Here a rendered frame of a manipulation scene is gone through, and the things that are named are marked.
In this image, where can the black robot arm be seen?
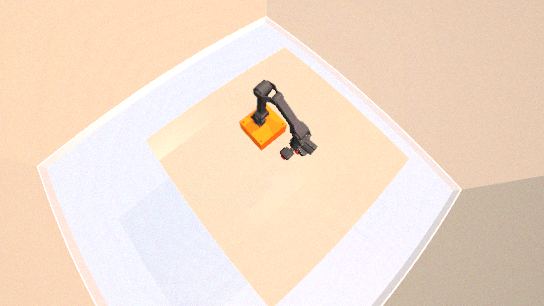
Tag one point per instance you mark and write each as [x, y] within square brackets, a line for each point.
[299, 130]

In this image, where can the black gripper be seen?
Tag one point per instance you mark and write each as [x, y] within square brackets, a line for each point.
[286, 152]

